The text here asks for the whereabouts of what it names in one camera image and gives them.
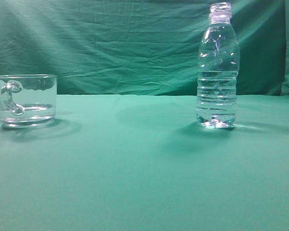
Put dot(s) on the green cloth table cover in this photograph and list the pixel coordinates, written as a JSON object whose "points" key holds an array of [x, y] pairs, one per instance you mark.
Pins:
{"points": [[141, 163]]}

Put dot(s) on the clear glass mug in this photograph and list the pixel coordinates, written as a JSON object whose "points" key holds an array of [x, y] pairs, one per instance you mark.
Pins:
{"points": [[27, 100]]}

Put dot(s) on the clear plastic water bottle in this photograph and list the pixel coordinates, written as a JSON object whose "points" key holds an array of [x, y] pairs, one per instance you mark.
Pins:
{"points": [[218, 67]]}

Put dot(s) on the green cloth backdrop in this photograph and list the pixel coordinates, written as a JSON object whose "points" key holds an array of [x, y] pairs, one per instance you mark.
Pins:
{"points": [[143, 47]]}

